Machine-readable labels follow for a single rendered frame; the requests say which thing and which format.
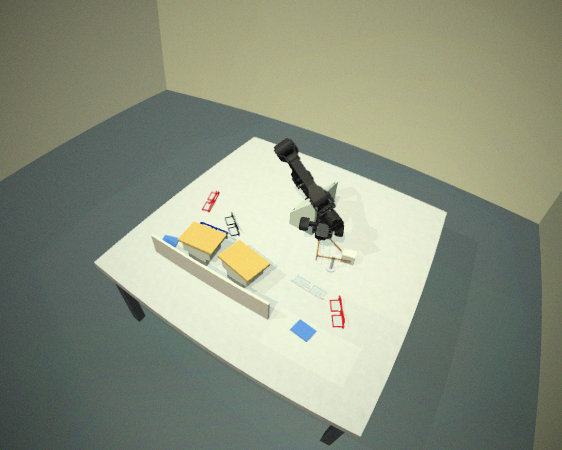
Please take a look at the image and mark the black eyeglasses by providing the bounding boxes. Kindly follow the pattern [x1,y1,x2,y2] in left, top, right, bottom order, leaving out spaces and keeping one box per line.
[225,212,239,237]

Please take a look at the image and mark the blue flat square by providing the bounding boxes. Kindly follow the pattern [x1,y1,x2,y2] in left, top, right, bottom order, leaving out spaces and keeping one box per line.
[290,319,316,342]
[162,235,179,247]

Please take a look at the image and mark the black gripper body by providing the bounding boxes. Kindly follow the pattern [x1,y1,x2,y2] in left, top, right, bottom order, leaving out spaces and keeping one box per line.
[299,214,344,237]

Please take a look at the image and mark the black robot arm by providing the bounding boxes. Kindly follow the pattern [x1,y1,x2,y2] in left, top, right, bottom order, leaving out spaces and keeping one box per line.
[273,138,344,240]

